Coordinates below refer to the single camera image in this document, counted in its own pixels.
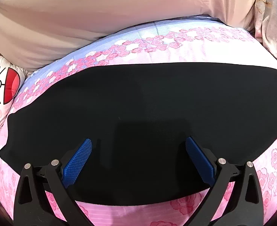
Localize black pants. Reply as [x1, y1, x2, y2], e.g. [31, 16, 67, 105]
[0, 63, 277, 206]

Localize white cartoon face pillow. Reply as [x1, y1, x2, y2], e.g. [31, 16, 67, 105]
[0, 54, 28, 126]

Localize pink rose bed sheet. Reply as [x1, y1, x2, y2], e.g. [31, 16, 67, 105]
[0, 16, 277, 225]

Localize floral satin pillow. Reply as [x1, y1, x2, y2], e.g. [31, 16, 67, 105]
[254, 0, 277, 59]

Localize beige quilt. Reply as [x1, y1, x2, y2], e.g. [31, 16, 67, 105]
[0, 0, 256, 71]

